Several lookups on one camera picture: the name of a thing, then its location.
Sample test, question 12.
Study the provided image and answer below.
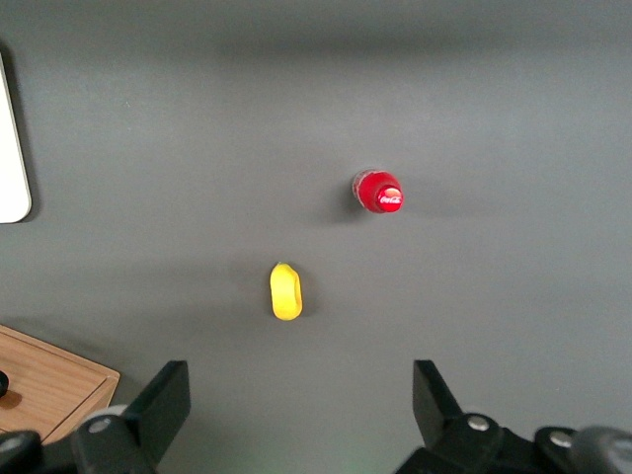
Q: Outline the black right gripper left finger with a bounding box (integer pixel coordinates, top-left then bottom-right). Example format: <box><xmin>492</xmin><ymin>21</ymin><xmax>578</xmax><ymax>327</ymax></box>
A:
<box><xmin>71</xmin><ymin>359</ymin><xmax>193</xmax><ymax>474</ymax></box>

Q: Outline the wooden drawer front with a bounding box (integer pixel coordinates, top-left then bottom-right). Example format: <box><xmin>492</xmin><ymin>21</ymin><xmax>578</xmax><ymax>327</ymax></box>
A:
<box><xmin>0</xmin><ymin>331</ymin><xmax>109</xmax><ymax>443</ymax></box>

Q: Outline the black metal drawer handle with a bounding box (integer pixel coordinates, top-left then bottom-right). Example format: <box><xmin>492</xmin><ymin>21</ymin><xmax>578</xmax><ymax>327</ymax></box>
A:
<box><xmin>0</xmin><ymin>369</ymin><xmax>24</xmax><ymax>411</ymax></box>

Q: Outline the white rectangular tray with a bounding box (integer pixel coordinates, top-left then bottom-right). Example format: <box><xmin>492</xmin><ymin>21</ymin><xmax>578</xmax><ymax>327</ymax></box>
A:
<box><xmin>0</xmin><ymin>48</ymin><xmax>33</xmax><ymax>224</ymax></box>

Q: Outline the red cola bottle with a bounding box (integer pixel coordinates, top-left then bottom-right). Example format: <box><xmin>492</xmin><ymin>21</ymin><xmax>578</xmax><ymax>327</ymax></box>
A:
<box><xmin>351</xmin><ymin>168</ymin><xmax>405</xmax><ymax>215</ymax></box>

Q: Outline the wooden drawer cabinet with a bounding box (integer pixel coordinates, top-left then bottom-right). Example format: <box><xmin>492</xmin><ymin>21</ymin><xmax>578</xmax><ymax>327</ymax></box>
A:
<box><xmin>0</xmin><ymin>324</ymin><xmax>121</xmax><ymax>445</ymax></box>

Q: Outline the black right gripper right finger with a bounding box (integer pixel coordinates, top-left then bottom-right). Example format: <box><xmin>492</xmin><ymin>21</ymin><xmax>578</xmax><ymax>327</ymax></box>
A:
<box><xmin>394</xmin><ymin>358</ymin><xmax>537</xmax><ymax>474</ymax></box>

